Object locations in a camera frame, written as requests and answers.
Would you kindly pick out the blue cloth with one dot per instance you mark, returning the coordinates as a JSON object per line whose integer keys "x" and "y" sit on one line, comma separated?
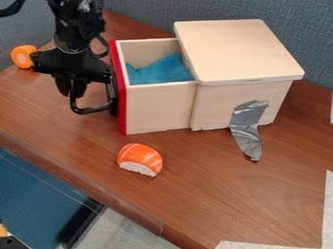
{"x": 160, "y": 70}

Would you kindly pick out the drawer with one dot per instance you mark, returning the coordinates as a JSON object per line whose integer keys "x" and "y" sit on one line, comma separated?
{"x": 158, "y": 105}

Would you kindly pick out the grey tape strip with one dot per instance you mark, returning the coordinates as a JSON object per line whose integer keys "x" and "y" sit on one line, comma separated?
{"x": 247, "y": 128}

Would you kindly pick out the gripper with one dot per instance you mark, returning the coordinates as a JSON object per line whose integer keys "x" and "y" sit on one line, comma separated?
{"x": 71, "y": 64}

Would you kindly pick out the cabinet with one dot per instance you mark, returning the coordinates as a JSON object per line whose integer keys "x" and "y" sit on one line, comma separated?
{"x": 236, "y": 52}

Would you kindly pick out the orange toy salmon sushi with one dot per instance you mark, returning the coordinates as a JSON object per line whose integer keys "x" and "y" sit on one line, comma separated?
{"x": 139, "y": 159}

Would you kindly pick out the orange toy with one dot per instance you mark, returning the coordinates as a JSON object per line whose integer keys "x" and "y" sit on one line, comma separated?
{"x": 22, "y": 56}

